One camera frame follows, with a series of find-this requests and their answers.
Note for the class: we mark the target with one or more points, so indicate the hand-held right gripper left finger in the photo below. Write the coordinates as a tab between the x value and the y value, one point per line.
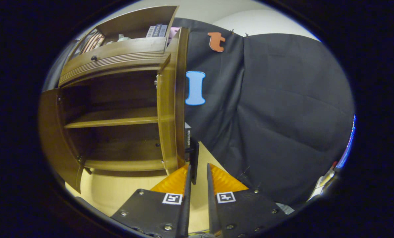
185	211

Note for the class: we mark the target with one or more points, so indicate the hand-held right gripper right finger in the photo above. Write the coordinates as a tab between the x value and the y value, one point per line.
212	211

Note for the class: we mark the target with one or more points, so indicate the wooden shoe cabinet door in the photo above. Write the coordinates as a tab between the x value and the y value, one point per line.
167	99
51	132

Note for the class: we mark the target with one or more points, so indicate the wooden double-door shoe cabinet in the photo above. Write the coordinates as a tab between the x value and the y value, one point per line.
137	18

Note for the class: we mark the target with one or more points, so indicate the wooden cabinet shelf board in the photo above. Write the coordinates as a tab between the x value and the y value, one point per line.
117	118

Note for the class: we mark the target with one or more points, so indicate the small grey object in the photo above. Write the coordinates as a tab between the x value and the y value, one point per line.
285	209

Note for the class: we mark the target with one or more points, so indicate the black backdrop cloth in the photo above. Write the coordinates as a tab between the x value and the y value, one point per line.
283	115

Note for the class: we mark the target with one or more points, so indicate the wooden drawer with black knob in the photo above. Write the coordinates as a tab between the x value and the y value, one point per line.
117	54

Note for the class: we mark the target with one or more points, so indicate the light blue book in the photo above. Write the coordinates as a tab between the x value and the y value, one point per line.
164	30

